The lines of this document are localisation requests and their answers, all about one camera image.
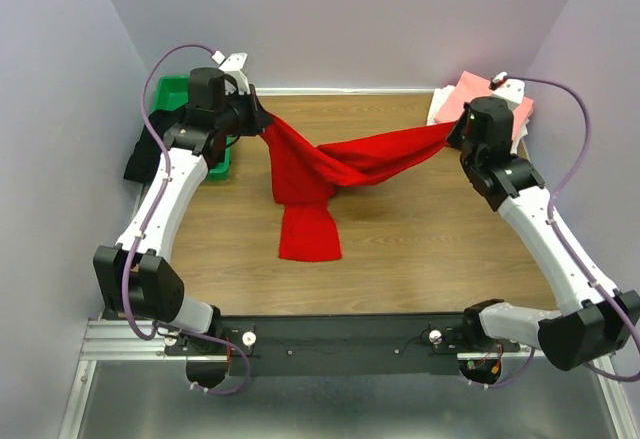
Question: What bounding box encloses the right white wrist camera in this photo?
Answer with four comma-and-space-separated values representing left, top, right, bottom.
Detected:
489, 72, 525, 111

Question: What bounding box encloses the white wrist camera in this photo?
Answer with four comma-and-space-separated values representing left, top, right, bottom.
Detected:
211, 51, 251, 95
489, 72, 525, 111

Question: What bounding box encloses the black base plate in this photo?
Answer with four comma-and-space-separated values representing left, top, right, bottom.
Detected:
164, 314, 521, 378

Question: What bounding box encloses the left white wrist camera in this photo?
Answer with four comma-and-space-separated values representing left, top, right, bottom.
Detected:
211, 51, 251, 95

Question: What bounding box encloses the white folded t shirt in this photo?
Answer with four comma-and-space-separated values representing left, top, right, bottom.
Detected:
425, 85, 533, 158

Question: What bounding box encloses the black t shirt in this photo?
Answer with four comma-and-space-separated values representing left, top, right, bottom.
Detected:
123, 107, 184, 184

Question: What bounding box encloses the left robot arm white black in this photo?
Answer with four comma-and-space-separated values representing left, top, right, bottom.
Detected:
93, 61, 271, 344

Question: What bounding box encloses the red t shirt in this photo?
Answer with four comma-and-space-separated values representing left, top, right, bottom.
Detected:
261, 116, 453, 262

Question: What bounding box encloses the green plastic bin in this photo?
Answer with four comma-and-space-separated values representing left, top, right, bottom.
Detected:
151, 75, 235, 181

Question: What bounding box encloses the aluminium frame rail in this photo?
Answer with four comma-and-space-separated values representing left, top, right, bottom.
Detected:
78, 314, 617, 360

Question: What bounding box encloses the pink folded t shirt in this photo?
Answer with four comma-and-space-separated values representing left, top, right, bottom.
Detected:
436, 71, 534, 123

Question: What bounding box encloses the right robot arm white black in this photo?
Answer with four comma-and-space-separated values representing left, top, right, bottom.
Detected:
448, 96, 639, 371

